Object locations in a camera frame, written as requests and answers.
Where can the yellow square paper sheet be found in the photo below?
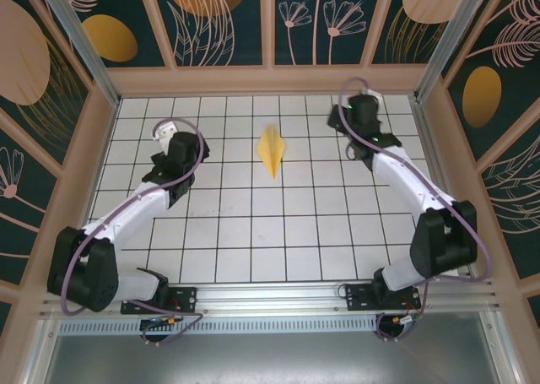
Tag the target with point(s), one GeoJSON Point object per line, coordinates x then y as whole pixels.
{"type": "Point", "coordinates": [272, 149]}

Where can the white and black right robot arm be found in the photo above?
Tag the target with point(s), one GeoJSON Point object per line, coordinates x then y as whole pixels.
{"type": "Point", "coordinates": [443, 245]}

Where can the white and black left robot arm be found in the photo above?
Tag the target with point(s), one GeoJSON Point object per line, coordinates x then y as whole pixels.
{"type": "Point", "coordinates": [84, 270]}

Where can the grey metal sheet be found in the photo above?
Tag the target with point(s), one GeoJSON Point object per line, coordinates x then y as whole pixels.
{"type": "Point", "coordinates": [274, 358]}

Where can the black controller board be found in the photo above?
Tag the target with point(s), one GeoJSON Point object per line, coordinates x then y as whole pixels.
{"type": "Point", "coordinates": [154, 322]}

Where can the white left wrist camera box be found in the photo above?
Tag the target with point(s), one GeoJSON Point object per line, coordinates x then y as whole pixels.
{"type": "Point", "coordinates": [165, 131]}

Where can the aluminium side rail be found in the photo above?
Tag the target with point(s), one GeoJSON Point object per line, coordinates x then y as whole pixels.
{"type": "Point", "coordinates": [427, 135]}

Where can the aluminium frame post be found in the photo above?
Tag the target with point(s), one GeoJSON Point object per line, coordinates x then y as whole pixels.
{"type": "Point", "coordinates": [83, 46]}
{"type": "Point", "coordinates": [448, 42]}

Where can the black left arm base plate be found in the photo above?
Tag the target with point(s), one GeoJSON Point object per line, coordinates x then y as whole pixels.
{"type": "Point", "coordinates": [185, 299]}

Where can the aluminium mounting rail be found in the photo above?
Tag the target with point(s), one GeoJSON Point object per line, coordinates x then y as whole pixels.
{"type": "Point", "coordinates": [274, 295]}

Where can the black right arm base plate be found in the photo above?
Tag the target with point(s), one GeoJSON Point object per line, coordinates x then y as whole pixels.
{"type": "Point", "coordinates": [358, 299]}

